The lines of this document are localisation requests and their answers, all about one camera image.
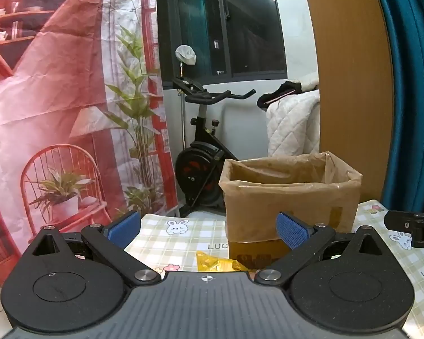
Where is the dark window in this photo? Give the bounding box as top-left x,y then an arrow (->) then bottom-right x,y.
166,0 -> 289,82

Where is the metal stand pole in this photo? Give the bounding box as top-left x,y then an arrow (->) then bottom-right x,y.
178,62 -> 187,158

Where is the yellow snack packet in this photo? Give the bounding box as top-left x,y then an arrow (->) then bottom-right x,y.
196,251 -> 250,273

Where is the white cap on stand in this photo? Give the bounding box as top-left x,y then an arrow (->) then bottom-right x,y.
175,45 -> 197,66

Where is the red printed backdrop cloth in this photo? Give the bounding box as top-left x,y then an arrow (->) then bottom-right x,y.
0,0 -> 179,288

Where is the teal curtain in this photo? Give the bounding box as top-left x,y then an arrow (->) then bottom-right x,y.
369,0 -> 424,214

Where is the wooden panel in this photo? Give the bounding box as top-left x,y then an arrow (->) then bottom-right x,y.
300,0 -> 395,202

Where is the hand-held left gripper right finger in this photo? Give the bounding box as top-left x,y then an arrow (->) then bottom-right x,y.
254,212 -> 393,286

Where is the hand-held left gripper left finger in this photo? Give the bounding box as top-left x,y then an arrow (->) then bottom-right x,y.
21,211 -> 162,286

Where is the black exercise bike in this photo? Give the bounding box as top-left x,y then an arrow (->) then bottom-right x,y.
172,76 -> 257,208

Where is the cardboard box with plastic liner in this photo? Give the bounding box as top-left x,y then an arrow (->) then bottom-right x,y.
218,151 -> 363,271

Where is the checked bunny-print tablecloth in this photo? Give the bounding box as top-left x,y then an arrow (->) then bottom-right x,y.
124,199 -> 424,339

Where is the white quilted blanket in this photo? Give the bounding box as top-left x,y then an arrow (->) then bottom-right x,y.
266,78 -> 321,158

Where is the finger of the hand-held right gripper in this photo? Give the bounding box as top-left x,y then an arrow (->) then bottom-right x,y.
384,210 -> 424,248

